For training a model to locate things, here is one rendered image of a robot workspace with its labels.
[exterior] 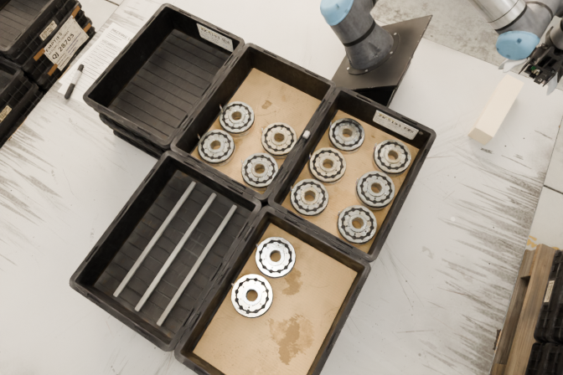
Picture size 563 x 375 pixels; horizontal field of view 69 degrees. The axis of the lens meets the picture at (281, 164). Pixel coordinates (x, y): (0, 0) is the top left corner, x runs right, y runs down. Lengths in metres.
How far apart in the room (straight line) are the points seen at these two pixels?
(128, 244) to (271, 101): 0.57
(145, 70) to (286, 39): 0.51
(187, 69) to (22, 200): 0.65
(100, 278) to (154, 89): 0.57
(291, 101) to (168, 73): 0.40
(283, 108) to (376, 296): 0.61
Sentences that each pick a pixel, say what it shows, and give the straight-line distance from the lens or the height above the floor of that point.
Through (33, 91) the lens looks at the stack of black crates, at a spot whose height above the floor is 0.36.
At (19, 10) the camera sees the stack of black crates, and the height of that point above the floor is 0.49.
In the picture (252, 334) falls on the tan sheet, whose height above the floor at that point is 0.83.
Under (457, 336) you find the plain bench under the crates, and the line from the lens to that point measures 1.31.
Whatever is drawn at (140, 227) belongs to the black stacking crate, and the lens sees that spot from 1.19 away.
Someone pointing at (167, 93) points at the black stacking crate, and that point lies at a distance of 1.33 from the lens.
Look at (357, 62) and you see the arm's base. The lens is 1.33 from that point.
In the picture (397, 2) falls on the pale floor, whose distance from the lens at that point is 2.72.
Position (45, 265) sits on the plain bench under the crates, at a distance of 1.41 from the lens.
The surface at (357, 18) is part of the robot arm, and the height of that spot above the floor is 0.98.
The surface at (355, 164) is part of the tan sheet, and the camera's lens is 1.19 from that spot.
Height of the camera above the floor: 1.92
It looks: 68 degrees down
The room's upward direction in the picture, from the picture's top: 1 degrees counter-clockwise
